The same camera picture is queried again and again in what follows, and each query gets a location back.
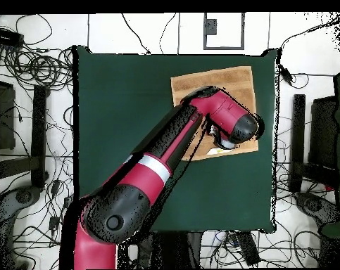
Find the tan terry towel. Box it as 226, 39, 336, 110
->
170, 65, 260, 162

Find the tangle of black cables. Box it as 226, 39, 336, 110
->
0, 44, 75, 91

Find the grey floor hatch frame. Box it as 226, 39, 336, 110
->
203, 12, 246, 51

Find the black box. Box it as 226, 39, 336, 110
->
0, 79, 16, 150
308, 96, 339, 169

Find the black cable with plug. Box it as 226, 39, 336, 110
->
120, 13, 151, 55

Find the black power strip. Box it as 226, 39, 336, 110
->
234, 231, 261, 266
0, 27, 25, 47

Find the black stand frame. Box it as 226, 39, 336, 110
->
0, 84, 49, 188
288, 94, 339, 193

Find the dark green table cloth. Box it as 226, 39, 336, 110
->
73, 44, 280, 234

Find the grey office chair base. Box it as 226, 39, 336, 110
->
294, 191, 340, 226
0, 186, 42, 269

